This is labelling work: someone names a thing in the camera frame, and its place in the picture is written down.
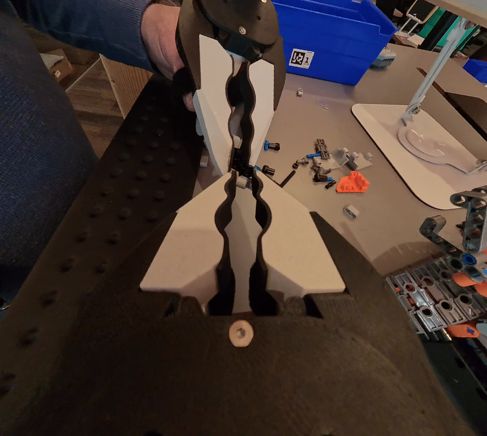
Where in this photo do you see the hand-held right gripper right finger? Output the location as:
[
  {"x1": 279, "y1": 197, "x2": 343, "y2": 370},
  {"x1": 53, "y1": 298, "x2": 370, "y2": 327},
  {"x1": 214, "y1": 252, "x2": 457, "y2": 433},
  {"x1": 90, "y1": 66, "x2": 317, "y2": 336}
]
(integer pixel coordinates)
[{"x1": 249, "y1": 171, "x2": 347, "y2": 316}]

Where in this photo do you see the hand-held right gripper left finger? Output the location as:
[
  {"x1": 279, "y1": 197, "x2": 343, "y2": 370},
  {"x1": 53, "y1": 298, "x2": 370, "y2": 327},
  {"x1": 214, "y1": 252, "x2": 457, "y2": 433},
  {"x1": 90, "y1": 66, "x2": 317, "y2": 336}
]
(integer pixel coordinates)
[{"x1": 139, "y1": 171, "x2": 238, "y2": 316}]

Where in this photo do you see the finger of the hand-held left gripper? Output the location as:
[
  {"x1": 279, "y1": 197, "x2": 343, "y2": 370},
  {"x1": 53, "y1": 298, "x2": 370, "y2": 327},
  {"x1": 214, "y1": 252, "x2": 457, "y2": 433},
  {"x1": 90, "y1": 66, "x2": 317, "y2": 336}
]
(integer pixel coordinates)
[
  {"x1": 243, "y1": 59, "x2": 276, "y2": 166},
  {"x1": 192, "y1": 34, "x2": 238, "y2": 178}
]

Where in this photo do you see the black thin beam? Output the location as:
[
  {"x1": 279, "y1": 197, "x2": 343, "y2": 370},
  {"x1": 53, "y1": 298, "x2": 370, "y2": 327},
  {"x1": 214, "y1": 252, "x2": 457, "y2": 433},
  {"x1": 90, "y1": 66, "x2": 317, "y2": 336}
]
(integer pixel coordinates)
[{"x1": 230, "y1": 147, "x2": 255, "y2": 178}]

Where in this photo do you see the blue plastic bin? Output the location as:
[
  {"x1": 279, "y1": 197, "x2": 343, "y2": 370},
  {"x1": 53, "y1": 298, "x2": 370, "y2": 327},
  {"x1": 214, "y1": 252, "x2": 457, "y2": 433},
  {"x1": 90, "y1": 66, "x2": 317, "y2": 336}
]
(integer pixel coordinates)
[{"x1": 260, "y1": 0, "x2": 398, "y2": 86}]

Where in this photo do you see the person's left hand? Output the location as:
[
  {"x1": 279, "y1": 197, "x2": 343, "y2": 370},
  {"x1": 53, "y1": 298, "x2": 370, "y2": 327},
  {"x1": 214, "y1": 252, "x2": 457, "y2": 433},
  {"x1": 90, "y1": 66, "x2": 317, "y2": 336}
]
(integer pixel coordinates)
[{"x1": 142, "y1": 4, "x2": 198, "y2": 113}]

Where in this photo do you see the grey curved panel piece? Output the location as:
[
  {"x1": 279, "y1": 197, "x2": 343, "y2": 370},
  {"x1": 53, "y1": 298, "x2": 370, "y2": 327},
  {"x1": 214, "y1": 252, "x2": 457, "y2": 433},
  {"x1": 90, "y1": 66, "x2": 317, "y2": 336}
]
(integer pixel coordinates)
[
  {"x1": 348, "y1": 152, "x2": 373, "y2": 171},
  {"x1": 195, "y1": 118, "x2": 211, "y2": 169},
  {"x1": 329, "y1": 147, "x2": 351, "y2": 168}
]

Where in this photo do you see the orange sloped panel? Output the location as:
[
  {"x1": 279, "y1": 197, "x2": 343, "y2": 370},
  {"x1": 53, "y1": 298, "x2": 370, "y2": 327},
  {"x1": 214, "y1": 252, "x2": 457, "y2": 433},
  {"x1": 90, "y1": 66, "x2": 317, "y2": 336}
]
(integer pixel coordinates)
[{"x1": 336, "y1": 171, "x2": 370, "y2": 193}]

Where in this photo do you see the black dimpled pad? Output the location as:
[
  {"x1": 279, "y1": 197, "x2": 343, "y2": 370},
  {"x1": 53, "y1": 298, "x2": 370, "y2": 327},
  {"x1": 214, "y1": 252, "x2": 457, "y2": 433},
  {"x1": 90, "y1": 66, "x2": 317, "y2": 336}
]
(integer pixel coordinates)
[{"x1": 0, "y1": 74, "x2": 202, "y2": 406}]

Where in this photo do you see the white book stand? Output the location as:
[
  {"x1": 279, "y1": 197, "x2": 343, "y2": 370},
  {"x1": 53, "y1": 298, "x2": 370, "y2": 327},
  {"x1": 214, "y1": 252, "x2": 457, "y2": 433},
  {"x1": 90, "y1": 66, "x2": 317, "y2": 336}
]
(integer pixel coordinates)
[{"x1": 351, "y1": 0, "x2": 487, "y2": 210}]

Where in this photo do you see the grey battery module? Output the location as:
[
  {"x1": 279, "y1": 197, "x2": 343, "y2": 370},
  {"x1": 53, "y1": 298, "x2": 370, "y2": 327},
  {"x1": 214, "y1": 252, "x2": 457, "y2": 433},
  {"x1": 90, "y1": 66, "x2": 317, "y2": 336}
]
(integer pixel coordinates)
[{"x1": 370, "y1": 46, "x2": 396, "y2": 69}]

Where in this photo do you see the grey orange toy tracked robot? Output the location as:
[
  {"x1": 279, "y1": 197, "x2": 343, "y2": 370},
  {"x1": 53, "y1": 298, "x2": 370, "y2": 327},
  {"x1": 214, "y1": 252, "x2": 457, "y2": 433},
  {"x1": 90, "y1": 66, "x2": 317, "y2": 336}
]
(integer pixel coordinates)
[{"x1": 386, "y1": 187, "x2": 487, "y2": 436}]

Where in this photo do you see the cardboard box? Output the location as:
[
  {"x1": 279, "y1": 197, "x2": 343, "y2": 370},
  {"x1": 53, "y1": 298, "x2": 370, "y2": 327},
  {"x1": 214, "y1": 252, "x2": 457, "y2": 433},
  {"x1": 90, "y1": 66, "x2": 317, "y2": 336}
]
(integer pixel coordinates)
[{"x1": 40, "y1": 49, "x2": 73, "y2": 82}]

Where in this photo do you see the green box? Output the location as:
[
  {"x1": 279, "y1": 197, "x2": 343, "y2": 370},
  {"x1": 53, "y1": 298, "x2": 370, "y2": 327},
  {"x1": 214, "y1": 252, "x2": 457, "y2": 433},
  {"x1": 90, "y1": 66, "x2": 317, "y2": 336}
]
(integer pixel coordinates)
[{"x1": 419, "y1": 6, "x2": 480, "y2": 52}]

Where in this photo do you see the small blue bin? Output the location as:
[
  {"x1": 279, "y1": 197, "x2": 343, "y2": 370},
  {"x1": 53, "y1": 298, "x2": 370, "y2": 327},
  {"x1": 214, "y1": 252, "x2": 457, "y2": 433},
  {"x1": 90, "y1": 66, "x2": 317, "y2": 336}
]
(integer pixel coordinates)
[{"x1": 463, "y1": 59, "x2": 487, "y2": 83}]

